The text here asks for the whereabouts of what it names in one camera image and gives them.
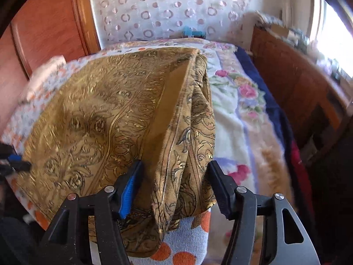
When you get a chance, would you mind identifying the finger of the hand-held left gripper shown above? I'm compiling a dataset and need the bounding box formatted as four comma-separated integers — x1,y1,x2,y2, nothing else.
0,154,31,172

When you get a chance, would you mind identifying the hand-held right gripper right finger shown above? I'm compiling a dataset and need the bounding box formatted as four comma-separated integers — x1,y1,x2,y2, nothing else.
207,160,322,265

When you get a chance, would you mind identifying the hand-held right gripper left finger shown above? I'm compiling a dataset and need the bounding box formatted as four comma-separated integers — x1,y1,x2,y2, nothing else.
41,160,144,265

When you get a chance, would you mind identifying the golden patterned garment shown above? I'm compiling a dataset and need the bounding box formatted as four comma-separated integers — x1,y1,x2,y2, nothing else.
18,47,217,254

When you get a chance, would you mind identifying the orange print bed sheet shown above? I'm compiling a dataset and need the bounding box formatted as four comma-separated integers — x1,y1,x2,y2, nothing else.
3,58,210,265

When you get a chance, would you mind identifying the red cloth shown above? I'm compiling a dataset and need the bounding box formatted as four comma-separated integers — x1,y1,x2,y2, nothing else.
289,141,315,227

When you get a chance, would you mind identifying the navy blue blanket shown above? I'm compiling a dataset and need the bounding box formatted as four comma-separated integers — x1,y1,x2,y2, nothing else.
236,47,304,172

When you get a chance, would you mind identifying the wooden headboard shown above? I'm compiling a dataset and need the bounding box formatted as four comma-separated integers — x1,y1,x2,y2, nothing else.
0,0,101,133

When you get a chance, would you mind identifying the wooden cabinet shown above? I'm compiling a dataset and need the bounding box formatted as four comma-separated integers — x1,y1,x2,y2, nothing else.
250,26,353,166

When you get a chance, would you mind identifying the blue box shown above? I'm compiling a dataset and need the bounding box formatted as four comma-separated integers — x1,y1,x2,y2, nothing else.
182,27,207,38

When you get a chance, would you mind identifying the row of bottles and jars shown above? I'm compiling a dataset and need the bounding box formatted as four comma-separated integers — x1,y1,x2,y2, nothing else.
287,28,353,80

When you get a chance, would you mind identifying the cardboard box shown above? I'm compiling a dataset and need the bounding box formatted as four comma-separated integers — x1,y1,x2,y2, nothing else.
272,23,290,38

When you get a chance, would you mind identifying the white circle pattern curtain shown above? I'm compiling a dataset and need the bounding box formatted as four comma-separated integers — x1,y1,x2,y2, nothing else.
88,0,254,50

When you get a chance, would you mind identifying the window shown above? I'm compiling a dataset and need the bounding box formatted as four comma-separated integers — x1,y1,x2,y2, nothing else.
312,0,353,78

